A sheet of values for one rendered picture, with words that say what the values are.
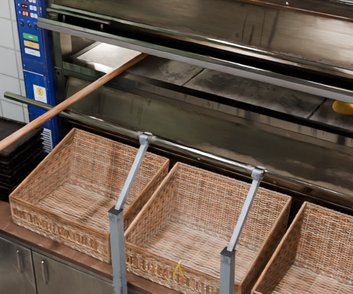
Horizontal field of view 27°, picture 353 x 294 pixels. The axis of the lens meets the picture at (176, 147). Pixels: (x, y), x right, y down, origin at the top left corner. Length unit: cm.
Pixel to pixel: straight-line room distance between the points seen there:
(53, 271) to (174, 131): 81
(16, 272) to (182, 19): 141
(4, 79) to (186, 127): 106
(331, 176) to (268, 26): 64
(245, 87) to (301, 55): 48
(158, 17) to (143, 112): 48
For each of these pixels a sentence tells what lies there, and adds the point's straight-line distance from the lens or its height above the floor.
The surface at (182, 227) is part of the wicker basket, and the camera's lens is 328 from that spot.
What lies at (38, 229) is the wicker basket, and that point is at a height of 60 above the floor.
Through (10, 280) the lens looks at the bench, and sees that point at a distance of 358.
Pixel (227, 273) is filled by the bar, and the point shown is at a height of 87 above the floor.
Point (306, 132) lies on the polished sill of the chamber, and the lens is 290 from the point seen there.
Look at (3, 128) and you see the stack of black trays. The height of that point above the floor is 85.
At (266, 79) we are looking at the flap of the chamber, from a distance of 270.
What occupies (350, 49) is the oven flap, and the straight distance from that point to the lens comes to 269.
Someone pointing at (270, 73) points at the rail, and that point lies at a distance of 269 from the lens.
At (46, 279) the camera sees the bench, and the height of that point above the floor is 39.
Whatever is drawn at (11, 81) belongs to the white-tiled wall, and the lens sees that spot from 374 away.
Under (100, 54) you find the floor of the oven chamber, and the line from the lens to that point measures 349.
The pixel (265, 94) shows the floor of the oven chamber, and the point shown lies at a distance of 311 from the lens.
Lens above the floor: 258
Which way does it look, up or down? 31 degrees down
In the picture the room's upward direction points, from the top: 1 degrees counter-clockwise
